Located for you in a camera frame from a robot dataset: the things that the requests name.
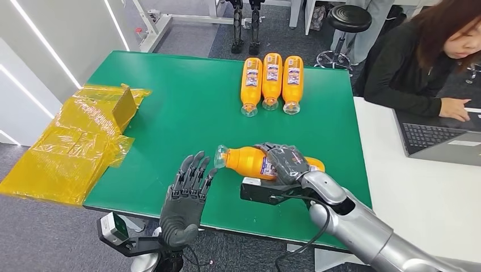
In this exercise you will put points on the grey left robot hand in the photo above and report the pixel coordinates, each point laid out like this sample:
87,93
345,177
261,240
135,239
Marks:
182,214

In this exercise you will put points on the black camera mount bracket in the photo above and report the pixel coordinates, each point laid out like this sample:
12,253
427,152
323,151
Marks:
276,193
144,246

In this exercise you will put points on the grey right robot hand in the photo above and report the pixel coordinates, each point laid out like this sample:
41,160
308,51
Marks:
287,163

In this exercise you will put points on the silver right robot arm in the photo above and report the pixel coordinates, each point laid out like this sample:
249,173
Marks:
360,225

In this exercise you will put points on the orange bottle with clear cap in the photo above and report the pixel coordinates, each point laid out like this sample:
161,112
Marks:
272,77
251,82
246,161
293,80

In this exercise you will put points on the chrome chair base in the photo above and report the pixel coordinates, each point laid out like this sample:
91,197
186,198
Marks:
472,71

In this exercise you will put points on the green table mat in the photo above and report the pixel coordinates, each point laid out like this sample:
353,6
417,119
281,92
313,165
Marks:
180,112

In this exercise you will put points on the patterned bag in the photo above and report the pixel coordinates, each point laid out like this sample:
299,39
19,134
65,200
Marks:
317,17

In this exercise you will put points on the white metal frame stand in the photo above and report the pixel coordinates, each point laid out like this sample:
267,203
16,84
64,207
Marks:
158,22

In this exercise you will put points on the black left camera mount bracket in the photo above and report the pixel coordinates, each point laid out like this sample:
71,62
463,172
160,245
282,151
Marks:
144,246

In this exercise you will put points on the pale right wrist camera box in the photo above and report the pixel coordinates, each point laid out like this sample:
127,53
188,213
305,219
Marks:
251,182

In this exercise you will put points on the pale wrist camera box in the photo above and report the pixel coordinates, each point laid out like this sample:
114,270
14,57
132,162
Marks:
251,182
112,229

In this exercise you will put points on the yellow plastic wrapped cardboard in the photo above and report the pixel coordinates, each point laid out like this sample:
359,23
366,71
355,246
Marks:
75,150

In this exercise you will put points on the black robot leg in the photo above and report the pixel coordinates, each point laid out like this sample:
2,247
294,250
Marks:
237,30
255,30

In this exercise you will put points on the grey laptop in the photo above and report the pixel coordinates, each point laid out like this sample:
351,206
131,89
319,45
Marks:
436,137

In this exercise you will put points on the black round stool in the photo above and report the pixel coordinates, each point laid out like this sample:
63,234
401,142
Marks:
349,18

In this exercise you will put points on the black right camera mount bracket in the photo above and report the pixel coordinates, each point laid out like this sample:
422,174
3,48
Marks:
276,193

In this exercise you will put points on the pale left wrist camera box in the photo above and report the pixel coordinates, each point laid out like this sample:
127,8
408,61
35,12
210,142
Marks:
112,229

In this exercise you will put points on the person's hand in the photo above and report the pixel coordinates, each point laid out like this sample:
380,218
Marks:
454,109

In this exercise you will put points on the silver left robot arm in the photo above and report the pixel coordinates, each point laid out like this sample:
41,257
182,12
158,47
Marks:
148,262

